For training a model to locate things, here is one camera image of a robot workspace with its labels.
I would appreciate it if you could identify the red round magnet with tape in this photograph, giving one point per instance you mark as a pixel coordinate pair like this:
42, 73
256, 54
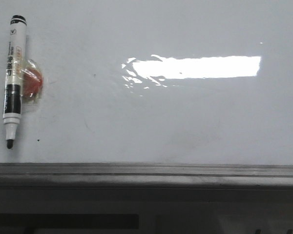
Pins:
33, 80

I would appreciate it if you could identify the black and white whiteboard marker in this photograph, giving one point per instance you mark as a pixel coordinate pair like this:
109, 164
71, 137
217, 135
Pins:
14, 78

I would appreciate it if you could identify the white whiteboard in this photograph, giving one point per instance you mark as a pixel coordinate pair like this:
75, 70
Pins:
159, 81

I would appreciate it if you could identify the grey aluminium whiteboard tray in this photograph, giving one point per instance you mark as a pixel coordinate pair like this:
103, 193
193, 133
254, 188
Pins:
144, 175

